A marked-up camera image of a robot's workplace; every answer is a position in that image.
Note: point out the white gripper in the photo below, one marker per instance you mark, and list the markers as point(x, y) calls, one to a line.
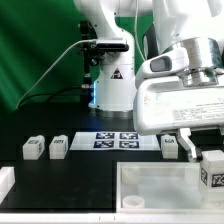
point(164, 105)

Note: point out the white square tabletop part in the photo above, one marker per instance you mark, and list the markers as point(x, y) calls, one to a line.
point(162, 187)

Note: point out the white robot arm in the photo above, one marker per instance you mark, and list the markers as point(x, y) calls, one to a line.
point(192, 24)

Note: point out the white sheet with fiducial tags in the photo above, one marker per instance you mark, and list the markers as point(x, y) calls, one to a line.
point(106, 140)

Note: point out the white front obstacle strip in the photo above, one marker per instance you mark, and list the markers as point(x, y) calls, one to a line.
point(25, 218)

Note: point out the white obstacle bar left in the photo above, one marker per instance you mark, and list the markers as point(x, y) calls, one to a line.
point(7, 180)

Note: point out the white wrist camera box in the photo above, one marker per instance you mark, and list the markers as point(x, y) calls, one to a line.
point(163, 65)

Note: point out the black camera stand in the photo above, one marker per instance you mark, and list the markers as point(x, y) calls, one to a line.
point(90, 50)

